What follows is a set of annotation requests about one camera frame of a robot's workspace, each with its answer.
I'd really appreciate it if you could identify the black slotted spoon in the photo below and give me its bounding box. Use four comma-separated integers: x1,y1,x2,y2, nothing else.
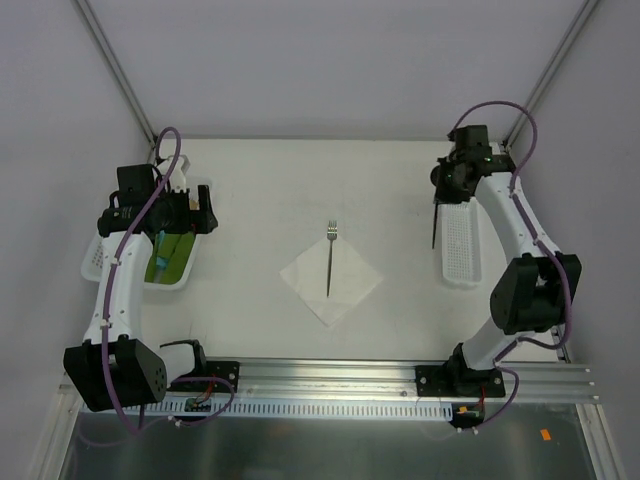
431,199,440,250

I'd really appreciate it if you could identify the silver fork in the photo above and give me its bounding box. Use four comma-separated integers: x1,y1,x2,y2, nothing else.
326,220,338,297

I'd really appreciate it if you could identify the white paper napkin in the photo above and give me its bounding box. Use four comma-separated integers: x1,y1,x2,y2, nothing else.
279,238,383,327

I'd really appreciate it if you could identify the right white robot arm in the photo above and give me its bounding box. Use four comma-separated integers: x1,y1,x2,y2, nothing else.
416,125,582,398

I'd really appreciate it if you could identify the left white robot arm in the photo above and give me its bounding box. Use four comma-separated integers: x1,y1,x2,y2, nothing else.
63,164,218,412

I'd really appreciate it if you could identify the green rolled napkin bundle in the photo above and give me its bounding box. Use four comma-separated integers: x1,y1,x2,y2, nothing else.
145,232,196,284

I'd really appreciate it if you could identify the light blue rolled napkin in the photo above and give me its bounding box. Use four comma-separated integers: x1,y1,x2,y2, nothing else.
155,256,168,270

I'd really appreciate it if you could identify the white narrow utensil tray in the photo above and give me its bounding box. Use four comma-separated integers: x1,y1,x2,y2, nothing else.
438,202,482,289

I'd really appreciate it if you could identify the white perforated basket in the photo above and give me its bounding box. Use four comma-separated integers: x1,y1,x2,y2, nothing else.
80,174,214,292

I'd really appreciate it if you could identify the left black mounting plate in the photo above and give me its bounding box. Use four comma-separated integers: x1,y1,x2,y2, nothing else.
169,360,241,393

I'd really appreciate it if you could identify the black mounting plate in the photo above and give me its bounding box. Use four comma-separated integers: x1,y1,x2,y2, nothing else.
415,364,506,398
169,360,241,393

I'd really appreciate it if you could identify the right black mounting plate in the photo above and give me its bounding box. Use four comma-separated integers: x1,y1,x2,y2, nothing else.
415,364,506,398

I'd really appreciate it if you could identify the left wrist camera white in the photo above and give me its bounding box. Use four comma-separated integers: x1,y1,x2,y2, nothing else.
157,154,191,192

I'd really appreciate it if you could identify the white slotted cable duct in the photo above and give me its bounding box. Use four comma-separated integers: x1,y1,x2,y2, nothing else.
119,398,455,420

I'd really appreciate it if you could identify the left aluminium frame post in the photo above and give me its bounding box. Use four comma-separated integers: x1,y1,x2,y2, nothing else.
71,0,157,146

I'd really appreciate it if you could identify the aluminium frame post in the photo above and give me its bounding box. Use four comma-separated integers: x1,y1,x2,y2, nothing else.
71,0,157,146
502,0,601,146

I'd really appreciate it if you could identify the right aluminium frame post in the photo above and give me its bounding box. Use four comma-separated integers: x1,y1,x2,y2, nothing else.
502,0,601,146

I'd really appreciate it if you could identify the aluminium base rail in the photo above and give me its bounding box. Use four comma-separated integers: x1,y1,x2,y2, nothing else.
58,357,600,404

